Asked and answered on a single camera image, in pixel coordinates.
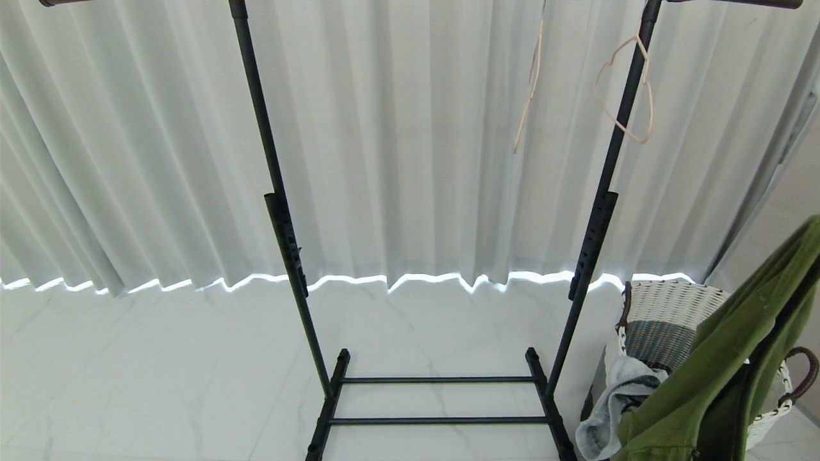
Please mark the pink clothes hanger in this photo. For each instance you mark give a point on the pink clothes hanger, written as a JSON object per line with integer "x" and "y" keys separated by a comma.
{"x": 516, "y": 146}
{"x": 651, "y": 121}

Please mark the green printed shirt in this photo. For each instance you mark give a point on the green printed shirt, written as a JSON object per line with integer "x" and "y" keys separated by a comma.
{"x": 717, "y": 358}

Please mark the black clothes rack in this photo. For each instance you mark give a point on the black clothes rack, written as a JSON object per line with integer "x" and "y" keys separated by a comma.
{"x": 288, "y": 237}

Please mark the white laundry basket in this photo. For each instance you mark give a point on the white laundry basket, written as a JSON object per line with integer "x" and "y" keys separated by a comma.
{"x": 660, "y": 301}

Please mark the white curtain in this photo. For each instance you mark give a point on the white curtain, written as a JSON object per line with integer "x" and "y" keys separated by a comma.
{"x": 416, "y": 128}

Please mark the pale grey garment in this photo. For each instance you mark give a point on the pale grey garment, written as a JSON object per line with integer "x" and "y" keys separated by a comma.
{"x": 608, "y": 416}

